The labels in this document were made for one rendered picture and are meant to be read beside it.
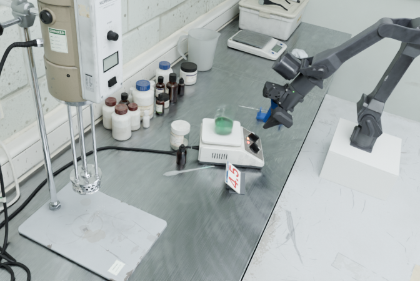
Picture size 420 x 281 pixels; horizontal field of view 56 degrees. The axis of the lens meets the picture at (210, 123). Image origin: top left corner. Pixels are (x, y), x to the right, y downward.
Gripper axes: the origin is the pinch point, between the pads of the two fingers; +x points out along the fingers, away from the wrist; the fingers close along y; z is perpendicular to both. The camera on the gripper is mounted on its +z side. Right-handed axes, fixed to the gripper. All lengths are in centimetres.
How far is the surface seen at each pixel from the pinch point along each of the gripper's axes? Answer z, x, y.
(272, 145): -9.0, 9.9, -5.3
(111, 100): 42, 27, 0
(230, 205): -0.3, 17.5, 25.2
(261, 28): 3, 4, -100
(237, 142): 5.2, 8.9, 8.7
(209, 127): 13.4, 13.0, 3.6
